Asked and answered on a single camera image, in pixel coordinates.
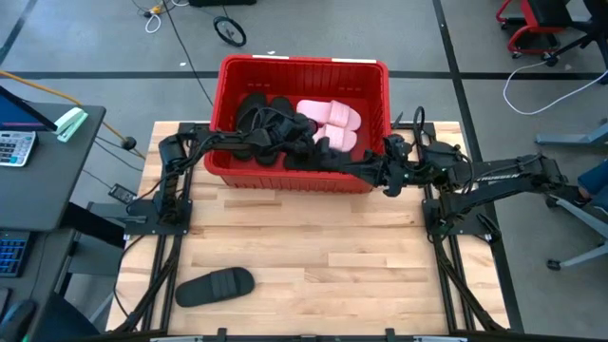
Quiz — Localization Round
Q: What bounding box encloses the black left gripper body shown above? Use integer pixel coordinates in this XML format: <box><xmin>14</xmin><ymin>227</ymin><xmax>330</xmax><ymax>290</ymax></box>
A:
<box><xmin>258</xmin><ymin>113</ymin><xmax>315</xmax><ymax>153</ymax></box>

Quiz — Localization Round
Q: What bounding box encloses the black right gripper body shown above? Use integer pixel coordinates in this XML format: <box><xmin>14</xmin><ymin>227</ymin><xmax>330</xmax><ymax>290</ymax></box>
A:
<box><xmin>377</xmin><ymin>135</ymin><xmax>428</xmax><ymax>199</ymax></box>

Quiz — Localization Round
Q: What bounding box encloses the black slide sandal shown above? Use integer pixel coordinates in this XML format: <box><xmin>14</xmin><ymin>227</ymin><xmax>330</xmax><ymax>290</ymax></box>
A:
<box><xmin>174</xmin><ymin>266</ymin><xmax>257</xmax><ymax>309</ymax></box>
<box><xmin>283</xmin><ymin>135</ymin><xmax>355</xmax><ymax>173</ymax></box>

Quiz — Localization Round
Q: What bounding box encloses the white slide sandal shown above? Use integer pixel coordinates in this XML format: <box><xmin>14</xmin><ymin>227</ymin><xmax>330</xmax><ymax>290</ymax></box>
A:
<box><xmin>295</xmin><ymin>99</ymin><xmax>362</xmax><ymax>130</ymax></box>
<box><xmin>313</xmin><ymin>123</ymin><xmax>358</xmax><ymax>153</ymax></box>

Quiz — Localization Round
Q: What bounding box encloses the black flip-flop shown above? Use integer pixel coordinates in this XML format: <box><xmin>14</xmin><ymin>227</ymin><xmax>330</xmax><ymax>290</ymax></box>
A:
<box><xmin>258</xmin><ymin>96</ymin><xmax>296</xmax><ymax>166</ymax></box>
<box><xmin>236</xmin><ymin>92</ymin><xmax>270</xmax><ymax>162</ymax></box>

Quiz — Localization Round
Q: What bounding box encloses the red plastic bin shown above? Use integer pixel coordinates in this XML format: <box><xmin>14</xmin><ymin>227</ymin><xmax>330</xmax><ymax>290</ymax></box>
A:
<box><xmin>203</xmin><ymin>53</ymin><xmax>393</xmax><ymax>195</ymax></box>

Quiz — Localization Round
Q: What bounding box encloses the grey desk foot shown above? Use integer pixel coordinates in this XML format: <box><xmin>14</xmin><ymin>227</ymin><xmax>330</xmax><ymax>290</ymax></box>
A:
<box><xmin>535</xmin><ymin>122</ymin><xmax>608</xmax><ymax>147</ymax></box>

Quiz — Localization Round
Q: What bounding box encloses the black power adapter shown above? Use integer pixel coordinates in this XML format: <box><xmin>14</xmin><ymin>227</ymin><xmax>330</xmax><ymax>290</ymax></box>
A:
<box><xmin>107</xmin><ymin>183</ymin><xmax>139</xmax><ymax>205</ymax></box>

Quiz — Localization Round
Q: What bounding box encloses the grey office chair base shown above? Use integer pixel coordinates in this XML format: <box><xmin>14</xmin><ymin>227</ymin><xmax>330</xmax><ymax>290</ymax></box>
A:
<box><xmin>544</xmin><ymin>192</ymin><xmax>608</xmax><ymax>271</ymax></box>

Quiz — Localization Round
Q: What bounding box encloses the person's leg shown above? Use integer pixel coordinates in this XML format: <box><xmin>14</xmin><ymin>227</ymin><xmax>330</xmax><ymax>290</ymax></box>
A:
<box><xmin>577</xmin><ymin>159</ymin><xmax>608</xmax><ymax>200</ymax></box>

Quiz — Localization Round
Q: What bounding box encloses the red office chair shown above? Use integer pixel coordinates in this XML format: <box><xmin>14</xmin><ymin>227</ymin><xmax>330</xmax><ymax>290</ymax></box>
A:
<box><xmin>496</xmin><ymin>0</ymin><xmax>574</xmax><ymax>59</ymax></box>

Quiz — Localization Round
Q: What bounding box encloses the black chair base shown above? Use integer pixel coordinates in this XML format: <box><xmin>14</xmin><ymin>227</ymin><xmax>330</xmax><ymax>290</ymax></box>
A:
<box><xmin>544</xmin><ymin>0</ymin><xmax>608</xmax><ymax>86</ymax></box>

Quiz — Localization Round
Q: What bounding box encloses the mint green stapler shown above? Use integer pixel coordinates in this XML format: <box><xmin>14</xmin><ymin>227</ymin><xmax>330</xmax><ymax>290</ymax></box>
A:
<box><xmin>53</xmin><ymin>106</ymin><xmax>89</xmax><ymax>143</ymax></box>

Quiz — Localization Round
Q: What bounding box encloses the black desk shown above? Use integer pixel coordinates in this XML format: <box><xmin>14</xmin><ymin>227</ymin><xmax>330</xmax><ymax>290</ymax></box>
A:
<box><xmin>0</xmin><ymin>103</ymin><xmax>108</xmax><ymax>342</ymax></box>

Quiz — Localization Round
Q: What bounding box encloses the computer monitor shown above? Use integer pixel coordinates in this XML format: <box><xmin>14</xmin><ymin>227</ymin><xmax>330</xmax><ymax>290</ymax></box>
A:
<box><xmin>0</xmin><ymin>85</ymin><xmax>58</xmax><ymax>133</ymax></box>

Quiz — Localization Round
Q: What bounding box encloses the grey calculator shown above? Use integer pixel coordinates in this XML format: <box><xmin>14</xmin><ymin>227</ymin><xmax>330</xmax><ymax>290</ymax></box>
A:
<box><xmin>0</xmin><ymin>130</ymin><xmax>38</xmax><ymax>167</ymax></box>

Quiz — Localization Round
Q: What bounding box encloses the computer keyboard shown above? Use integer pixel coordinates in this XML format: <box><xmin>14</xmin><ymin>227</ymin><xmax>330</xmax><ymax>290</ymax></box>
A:
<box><xmin>0</xmin><ymin>231</ymin><xmax>30</xmax><ymax>278</ymax></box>

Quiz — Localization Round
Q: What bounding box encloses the black computer mouse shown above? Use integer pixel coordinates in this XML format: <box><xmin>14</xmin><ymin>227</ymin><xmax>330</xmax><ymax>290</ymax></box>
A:
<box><xmin>0</xmin><ymin>298</ymin><xmax>38</xmax><ymax>342</ymax></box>

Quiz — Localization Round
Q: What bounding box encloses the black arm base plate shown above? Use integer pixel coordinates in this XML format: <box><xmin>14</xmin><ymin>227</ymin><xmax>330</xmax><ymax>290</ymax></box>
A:
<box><xmin>123</xmin><ymin>199</ymin><xmax>194</xmax><ymax>238</ymax></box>
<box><xmin>422</xmin><ymin>197</ymin><xmax>501</xmax><ymax>241</ymax></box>

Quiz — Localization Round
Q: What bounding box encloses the long black floor cable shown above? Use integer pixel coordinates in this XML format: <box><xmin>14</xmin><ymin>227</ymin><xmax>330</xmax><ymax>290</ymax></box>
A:
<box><xmin>161</xmin><ymin>0</ymin><xmax>215</xmax><ymax>108</ymax></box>

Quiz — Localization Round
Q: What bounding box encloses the coiled black cable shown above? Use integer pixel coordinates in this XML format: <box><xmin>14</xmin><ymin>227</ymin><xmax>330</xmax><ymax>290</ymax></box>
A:
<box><xmin>213</xmin><ymin>15</ymin><xmax>248</xmax><ymax>48</ymax></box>

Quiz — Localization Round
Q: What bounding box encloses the long white cable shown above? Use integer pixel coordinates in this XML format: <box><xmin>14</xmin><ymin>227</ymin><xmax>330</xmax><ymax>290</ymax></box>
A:
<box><xmin>502</xmin><ymin>60</ymin><xmax>608</xmax><ymax>116</ymax></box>

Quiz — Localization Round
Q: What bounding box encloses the orange cable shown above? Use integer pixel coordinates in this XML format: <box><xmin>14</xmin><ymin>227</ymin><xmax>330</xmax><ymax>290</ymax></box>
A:
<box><xmin>0</xmin><ymin>69</ymin><xmax>146</xmax><ymax>161</ymax></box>

